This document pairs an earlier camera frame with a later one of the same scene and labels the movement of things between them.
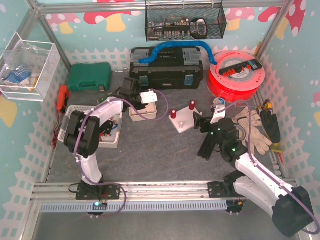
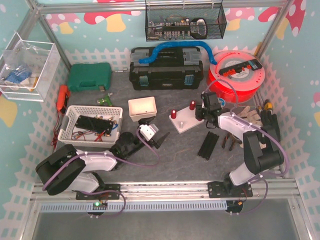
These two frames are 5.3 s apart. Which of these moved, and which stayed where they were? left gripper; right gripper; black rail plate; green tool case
Moved: right gripper; left gripper
Stayed: green tool case; black rail plate
